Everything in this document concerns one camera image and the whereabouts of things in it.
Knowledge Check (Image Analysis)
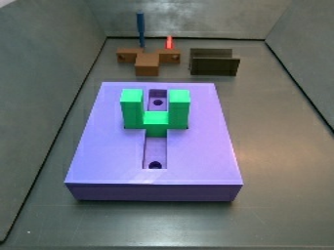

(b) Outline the brown T-shaped block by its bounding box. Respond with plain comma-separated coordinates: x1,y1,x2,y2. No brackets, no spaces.
116,48,181,76

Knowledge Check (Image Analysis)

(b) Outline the dark grey fixture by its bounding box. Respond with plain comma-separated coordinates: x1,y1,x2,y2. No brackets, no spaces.
189,48,240,76

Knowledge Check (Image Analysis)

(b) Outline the green U-shaped block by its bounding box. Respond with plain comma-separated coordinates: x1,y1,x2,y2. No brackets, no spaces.
120,89,191,138

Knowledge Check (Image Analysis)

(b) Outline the purple base block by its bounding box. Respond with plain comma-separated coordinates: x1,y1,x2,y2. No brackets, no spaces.
65,82,243,201

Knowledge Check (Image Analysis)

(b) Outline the red peg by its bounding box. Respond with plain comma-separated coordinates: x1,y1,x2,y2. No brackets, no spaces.
164,36,173,49

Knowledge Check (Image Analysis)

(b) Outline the blue peg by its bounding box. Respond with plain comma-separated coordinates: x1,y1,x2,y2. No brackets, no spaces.
136,12,144,48

